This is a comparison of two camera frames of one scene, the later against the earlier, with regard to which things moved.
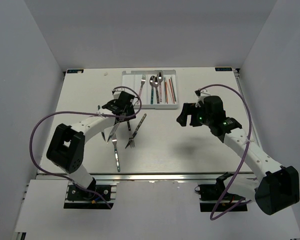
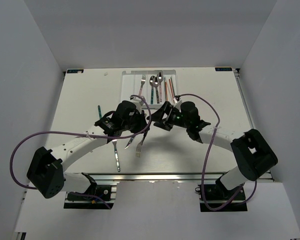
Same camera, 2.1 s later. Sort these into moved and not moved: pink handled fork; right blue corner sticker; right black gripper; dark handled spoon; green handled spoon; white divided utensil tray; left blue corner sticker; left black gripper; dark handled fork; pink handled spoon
Moved: dark handled fork; left black gripper; right black gripper
Not moved: left blue corner sticker; pink handled fork; dark handled spoon; green handled spoon; white divided utensil tray; right blue corner sticker; pink handled spoon
